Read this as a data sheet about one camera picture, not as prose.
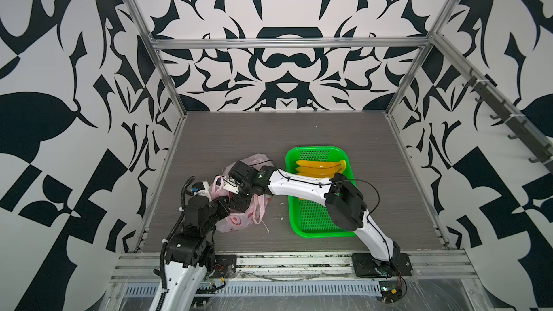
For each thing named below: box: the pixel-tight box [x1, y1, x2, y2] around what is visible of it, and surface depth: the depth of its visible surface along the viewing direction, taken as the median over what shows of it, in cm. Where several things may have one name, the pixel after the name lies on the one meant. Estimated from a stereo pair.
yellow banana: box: [295, 159, 347, 178], surface depth 95 cm
